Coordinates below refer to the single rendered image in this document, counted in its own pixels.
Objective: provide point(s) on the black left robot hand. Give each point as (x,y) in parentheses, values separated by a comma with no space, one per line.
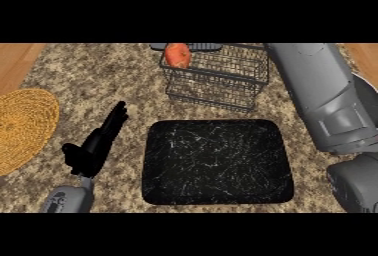
(94,150)

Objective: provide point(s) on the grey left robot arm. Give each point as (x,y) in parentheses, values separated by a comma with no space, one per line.
(69,200)

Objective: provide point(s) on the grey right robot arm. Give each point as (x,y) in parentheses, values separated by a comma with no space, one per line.
(320,100)

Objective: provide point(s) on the black marble tray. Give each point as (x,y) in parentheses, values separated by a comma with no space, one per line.
(216,161)

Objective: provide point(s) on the yellow woven placemat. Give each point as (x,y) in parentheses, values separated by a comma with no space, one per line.
(23,130)

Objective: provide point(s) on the dark grey flat object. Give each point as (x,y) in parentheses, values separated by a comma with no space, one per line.
(205,46)

